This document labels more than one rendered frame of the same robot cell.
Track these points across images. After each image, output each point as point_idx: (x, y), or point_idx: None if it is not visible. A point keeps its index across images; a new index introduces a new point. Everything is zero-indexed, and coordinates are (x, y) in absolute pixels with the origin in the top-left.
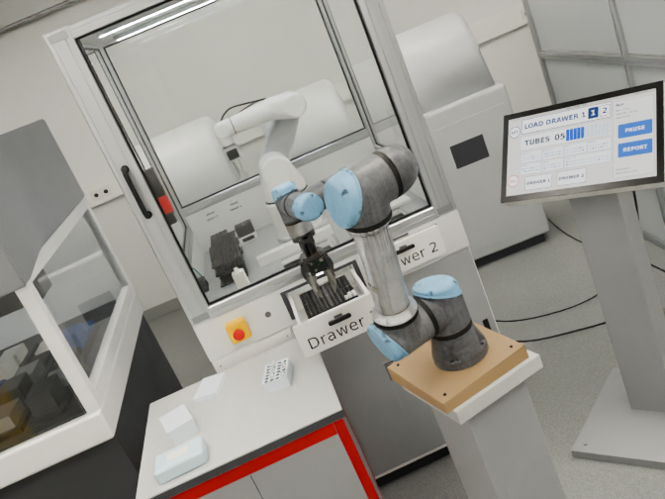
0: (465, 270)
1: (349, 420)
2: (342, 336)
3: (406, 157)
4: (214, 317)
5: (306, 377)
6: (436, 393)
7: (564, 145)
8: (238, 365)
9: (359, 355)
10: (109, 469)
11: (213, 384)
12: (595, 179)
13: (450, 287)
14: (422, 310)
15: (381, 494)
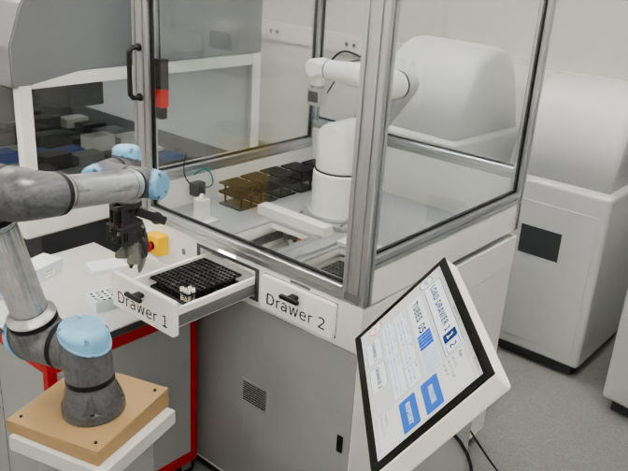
0: (344, 374)
1: (204, 394)
2: (139, 313)
3: (6, 191)
4: None
5: (108, 319)
6: (25, 410)
7: (412, 340)
8: (144, 270)
9: (230, 353)
10: None
11: (107, 265)
12: (375, 403)
13: (72, 342)
14: (45, 336)
15: (164, 468)
